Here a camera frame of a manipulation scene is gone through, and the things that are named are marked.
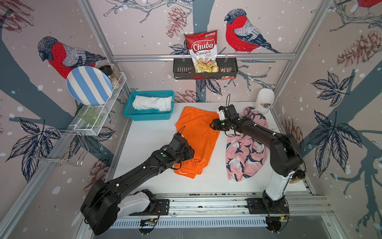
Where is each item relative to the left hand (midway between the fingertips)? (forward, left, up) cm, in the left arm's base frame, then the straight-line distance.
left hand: (194, 150), depth 81 cm
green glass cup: (+8, +51, +22) cm, 56 cm away
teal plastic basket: (+37, +32, -13) cm, 51 cm away
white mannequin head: (+47, -56, -8) cm, 74 cm away
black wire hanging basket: (+47, +7, +21) cm, 52 cm away
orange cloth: (+27, +1, -13) cm, 30 cm away
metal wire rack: (-1, +56, +10) cm, 57 cm away
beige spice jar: (+34, +46, +23) cm, 62 cm away
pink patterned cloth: (+3, -33, -12) cm, 35 cm away
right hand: (+18, -11, -1) cm, 21 cm away
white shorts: (+43, +25, -7) cm, 50 cm away
